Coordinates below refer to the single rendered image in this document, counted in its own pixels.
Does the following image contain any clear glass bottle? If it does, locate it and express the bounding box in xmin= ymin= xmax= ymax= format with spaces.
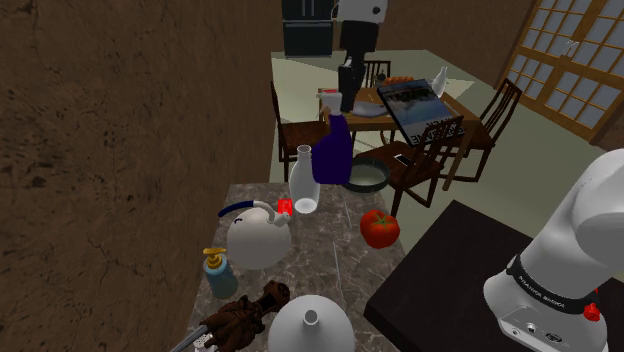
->
xmin=287 ymin=144 xmax=322 ymax=215

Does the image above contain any purple spray bottle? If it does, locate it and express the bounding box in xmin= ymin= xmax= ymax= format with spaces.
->
xmin=310 ymin=92 xmax=355 ymax=186

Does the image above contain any dark robot stand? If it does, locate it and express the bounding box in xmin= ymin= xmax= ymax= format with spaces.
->
xmin=363 ymin=199 xmax=624 ymax=352

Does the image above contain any wooden lattice window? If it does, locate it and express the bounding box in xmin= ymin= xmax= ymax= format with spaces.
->
xmin=496 ymin=0 xmax=624 ymax=145

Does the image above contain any brown figure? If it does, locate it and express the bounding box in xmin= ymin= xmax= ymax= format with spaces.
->
xmin=198 ymin=279 xmax=292 ymax=350

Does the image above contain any grey utensil handle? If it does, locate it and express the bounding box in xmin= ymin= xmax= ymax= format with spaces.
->
xmin=169 ymin=323 xmax=211 ymax=352

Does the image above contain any white funnel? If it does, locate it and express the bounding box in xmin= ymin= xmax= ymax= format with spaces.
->
xmin=267 ymin=294 xmax=357 ymax=352

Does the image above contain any black refrigerator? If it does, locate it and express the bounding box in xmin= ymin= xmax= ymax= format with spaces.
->
xmin=281 ymin=0 xmax=336 ymax=59

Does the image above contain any dark round baking tin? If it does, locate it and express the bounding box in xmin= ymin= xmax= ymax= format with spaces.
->
xmin=340 ymin=155 xmax=392 ymax=194

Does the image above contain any dark wooden chair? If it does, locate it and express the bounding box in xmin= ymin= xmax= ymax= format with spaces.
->
xmin=362 ymin=59 xmax=393 ymax=89
xmin=269 ymin=80 xmax=329 ymax=183
xmin=352 ymin=114 xmax=465 ymax=219
xmin=445 ymin=77 xmax=524 ymax=184

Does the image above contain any white round kettle blue handle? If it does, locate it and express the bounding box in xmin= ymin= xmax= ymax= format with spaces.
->
xmin=217 ymin=198 xmax=294 ymax=272

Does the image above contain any wooden dining table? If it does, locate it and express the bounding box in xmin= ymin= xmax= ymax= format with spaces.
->
xmin=316 ymin=66 xmax=485 ymax=192

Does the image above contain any red tomato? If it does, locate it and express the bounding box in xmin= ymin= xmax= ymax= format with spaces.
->
xmin=359 ymin=208 xmax=401 ymax=250

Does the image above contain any blue soap dispenser gold pump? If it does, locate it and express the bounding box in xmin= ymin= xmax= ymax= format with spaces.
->
xmin=202 ymin=246 xmax=240 ymax=300

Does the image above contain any blue picture book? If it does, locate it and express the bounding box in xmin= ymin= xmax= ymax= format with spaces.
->
xmin=377 ymin=78 xmax=465 ymax=149

